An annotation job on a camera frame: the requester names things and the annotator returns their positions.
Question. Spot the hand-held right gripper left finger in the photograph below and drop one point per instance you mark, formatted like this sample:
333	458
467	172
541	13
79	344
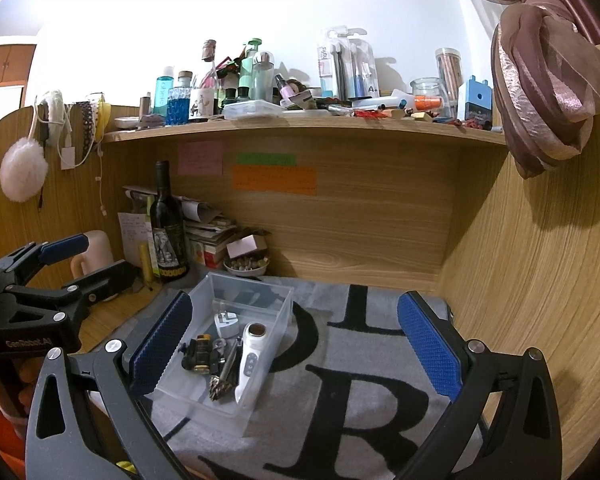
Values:
162	345

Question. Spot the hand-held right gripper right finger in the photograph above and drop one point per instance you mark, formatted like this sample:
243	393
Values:
430	345

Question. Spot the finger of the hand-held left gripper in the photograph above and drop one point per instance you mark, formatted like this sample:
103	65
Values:
65	248
105	280

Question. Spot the black yellow toy vehicle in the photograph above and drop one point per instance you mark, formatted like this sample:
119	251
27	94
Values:
200	355

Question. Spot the small silver metal piece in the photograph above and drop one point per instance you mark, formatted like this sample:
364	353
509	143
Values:
220	346

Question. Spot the silver hair clip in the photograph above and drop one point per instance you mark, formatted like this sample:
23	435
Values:
222	377

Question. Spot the clear plastic storage box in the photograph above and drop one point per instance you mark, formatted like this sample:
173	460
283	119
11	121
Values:
260	295

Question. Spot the person's left hand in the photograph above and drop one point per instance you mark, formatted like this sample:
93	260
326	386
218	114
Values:
27	377

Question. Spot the cream plastic jug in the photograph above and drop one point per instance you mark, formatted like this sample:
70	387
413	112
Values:
97	247

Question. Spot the gold lip balm tube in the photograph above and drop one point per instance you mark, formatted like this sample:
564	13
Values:
144	260

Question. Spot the white handwritten note paper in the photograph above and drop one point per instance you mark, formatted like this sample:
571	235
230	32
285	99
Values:
132	235

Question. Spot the grey mat with black letters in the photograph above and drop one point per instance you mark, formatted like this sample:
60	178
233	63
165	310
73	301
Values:
370	360

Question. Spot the white plug adapter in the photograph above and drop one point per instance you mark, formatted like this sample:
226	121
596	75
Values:
225	327

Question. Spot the white handheld beauty device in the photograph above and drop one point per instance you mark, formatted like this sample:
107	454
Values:
247	360

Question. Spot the dark elephant label wine bottle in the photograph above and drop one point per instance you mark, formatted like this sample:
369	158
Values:
167	220

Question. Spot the white fluffy puff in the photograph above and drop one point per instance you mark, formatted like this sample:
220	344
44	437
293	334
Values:
24	170

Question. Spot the white charger plug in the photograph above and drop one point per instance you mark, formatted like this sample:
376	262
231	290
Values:
68	157

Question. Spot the stack of books and papers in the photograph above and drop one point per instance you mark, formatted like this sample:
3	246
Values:
207	230

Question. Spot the white bowl of beads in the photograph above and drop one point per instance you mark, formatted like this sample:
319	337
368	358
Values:
245	266

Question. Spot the patterned headband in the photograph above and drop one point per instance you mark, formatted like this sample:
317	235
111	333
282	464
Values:
86	125

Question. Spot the white folded card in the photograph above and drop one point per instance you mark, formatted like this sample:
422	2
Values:
245	246

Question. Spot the wooden desk hutch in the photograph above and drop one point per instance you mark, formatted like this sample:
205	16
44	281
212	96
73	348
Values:
380	220

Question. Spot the yellow headband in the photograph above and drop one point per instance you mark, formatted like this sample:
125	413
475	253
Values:
104	117

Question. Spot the white fluffy headband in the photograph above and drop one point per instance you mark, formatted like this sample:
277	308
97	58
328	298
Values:
52	110

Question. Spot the small white dish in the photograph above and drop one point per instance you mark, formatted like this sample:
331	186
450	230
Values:
126	122

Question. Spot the pink sticky note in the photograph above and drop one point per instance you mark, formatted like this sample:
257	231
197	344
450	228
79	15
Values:
200	158

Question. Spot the blue liquid glass bottle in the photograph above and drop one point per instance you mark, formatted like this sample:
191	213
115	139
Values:
177	107

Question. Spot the teal liquid bottle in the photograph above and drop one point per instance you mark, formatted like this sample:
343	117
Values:
162	92

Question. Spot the orange sticky note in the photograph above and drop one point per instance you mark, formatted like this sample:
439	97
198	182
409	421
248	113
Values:
273	180

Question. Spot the white printed mug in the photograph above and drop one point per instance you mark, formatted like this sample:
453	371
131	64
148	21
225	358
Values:
202	105

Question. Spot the green sticky note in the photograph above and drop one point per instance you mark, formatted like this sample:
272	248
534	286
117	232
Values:
266	159

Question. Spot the clear lidded plastic container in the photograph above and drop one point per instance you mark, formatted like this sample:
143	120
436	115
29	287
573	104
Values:
252	110

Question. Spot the corked clear glass bottle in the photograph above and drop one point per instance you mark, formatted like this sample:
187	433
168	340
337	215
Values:
209	72

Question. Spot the orange white small bottle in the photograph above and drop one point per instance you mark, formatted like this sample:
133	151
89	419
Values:
427	102

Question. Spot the blue white box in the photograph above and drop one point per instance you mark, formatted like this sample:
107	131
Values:
475	102

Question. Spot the white tube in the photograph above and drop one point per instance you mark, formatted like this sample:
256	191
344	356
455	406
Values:
395	97

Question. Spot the clear bottle with silver cap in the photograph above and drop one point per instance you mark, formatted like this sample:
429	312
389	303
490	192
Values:
263	82

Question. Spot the mint green bottle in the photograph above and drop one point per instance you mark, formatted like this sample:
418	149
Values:
250	67

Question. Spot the clear glass jar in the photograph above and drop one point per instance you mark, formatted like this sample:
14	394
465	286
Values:
425	87

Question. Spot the small pink spray bottle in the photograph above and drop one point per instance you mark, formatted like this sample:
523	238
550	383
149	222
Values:
282	91

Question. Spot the clear cylinder of pencils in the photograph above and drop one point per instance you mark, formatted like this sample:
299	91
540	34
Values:
447	75

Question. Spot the pink tied curtain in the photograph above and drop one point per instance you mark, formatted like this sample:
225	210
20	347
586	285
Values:
540	85

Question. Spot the toothbrush blister pack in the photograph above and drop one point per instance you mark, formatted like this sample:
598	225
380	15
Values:
332	65
365	67

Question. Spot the wooden wall cabinet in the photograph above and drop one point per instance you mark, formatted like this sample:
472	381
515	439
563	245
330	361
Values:
5	62

